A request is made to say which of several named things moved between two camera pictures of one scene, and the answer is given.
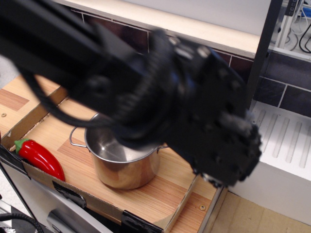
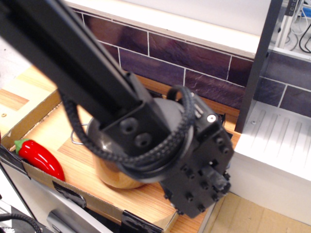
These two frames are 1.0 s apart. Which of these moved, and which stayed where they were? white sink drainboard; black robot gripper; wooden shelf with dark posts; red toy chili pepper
Moved: black robot gripper
Stayed: wooden shelf with dark posts; red toy chili pepper; white sink drainboard
